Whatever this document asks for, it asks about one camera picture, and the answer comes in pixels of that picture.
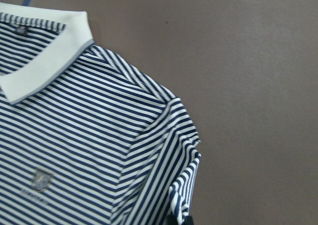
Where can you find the navy white striped polo shirt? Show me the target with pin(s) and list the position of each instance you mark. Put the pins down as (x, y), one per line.
(85, 137)

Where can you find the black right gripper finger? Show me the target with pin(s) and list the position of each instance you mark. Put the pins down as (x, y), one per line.
(182, 217)

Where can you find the brown paper table cover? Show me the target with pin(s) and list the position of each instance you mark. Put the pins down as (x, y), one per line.
(247, 73)

